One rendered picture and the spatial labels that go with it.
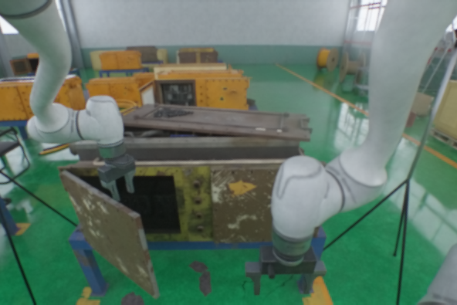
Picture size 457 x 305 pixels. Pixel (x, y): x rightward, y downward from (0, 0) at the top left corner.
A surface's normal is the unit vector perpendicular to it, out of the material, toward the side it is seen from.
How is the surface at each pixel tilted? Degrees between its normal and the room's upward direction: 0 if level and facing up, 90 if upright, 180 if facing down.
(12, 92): 90
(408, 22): 109
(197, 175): 90
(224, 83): 90
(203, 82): 90
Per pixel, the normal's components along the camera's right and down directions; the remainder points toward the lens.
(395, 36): -0.74, 0.59
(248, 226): 0.03, 0.45
